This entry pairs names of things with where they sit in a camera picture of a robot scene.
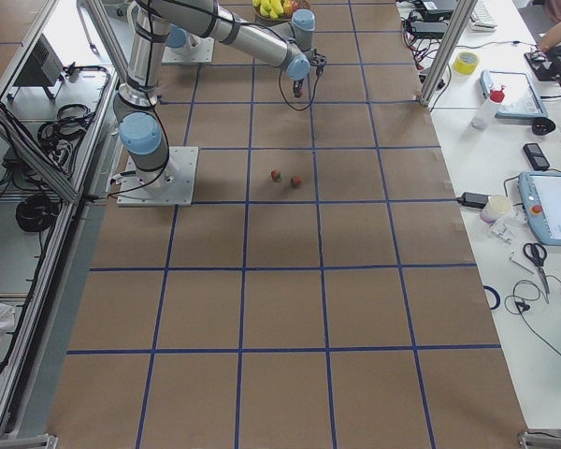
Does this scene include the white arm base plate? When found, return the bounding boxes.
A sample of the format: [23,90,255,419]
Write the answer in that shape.
[116,146,199,207]

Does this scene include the blue teach pendant near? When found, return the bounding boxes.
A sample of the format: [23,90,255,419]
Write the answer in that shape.
[518,171,561,246]

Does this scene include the red yellow apple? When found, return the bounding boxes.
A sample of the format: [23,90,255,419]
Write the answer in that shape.
[282,0,299,17]

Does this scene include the white paper cup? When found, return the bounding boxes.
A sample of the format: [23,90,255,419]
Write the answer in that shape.
[480,195,513,225]

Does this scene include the red strawberry upper right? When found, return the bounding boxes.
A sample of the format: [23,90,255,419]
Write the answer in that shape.
[270,169,281,182]

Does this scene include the grey electronics box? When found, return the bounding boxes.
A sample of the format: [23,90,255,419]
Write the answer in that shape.
[14,34,64,100]

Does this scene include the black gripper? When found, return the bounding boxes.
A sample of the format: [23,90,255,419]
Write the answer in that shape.
[293,48,326,97]

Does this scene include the yellow banana bunch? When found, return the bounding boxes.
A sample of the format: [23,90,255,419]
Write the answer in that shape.
[252,0,284,20]

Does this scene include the black small bowl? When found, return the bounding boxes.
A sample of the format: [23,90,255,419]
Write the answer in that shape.
[531,117,556,137]

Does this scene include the black phone device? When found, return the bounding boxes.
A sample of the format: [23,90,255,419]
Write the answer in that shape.
[523,143,550,171]

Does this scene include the coiled black cables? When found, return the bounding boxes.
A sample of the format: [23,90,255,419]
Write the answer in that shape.
[16,194,60,234]

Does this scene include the white red-capped bottle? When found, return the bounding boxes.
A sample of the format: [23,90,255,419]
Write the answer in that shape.
[471,86,505,130]

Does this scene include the blue teach pendant far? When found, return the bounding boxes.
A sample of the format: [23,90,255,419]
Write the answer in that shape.
[480,70,548,120]

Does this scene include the yellow tape roll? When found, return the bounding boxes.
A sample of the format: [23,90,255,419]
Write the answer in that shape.
[453,51,480,76]

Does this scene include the black power adapter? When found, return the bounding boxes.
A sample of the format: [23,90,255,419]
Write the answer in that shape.
[456,192,490,210]

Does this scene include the black handled scissors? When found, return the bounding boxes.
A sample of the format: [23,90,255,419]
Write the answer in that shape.
[523,242,550,304]

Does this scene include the aluminium frame post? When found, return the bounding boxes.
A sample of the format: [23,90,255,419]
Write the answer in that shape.
[418,0,477,107]

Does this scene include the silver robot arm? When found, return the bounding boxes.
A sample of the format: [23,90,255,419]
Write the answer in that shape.
[166,25,201,52]
[113,1,325,206]

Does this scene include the brown wicker basket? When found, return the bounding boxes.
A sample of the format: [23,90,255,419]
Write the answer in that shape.
[252,0,310,24]

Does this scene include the blue teach pendant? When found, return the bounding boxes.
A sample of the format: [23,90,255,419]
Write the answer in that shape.
[518,171,561,246]
[480,70,548,120]

